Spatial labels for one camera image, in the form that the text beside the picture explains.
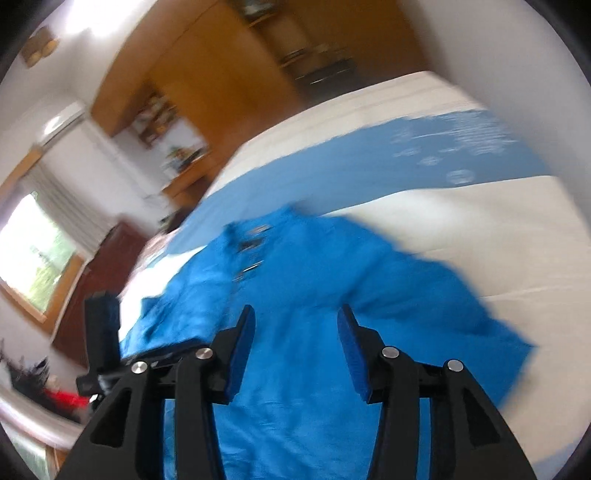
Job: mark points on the blue puffer jacket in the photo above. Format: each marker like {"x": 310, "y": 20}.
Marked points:
{"x": 297, "y": 415}

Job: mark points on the ceiling lamp with round shades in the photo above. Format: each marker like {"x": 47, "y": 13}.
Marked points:
{"x": 40, "y": 45}

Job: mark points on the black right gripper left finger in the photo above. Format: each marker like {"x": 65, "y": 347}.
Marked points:
{"x": 124, "y": 437}

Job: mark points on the wooden desk with clutter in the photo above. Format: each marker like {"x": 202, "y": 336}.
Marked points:
{"x": 188, "y": 187}

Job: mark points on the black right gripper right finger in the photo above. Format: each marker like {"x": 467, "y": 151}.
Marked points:
{"x": 469, "y": 437}

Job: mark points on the wooden framed window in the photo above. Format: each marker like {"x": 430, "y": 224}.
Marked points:
{"x": 39, "y": 262}

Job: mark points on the dark red wooden dresser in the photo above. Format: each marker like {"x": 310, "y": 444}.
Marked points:
{"x": 107, "y": 271}

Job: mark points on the grey window curtain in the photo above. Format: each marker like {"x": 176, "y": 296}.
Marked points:
{"x": 82, "y": 223}

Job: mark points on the white wall air conditioner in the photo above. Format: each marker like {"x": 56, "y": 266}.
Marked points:
{"x": 60, "y": 124}

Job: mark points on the wooden wardrobe wall unit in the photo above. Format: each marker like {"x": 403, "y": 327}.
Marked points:
{"x": 233, "y": 75}

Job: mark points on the bed with blue-white blanket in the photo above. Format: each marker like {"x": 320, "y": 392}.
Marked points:
{"x": 421, "y": 164}

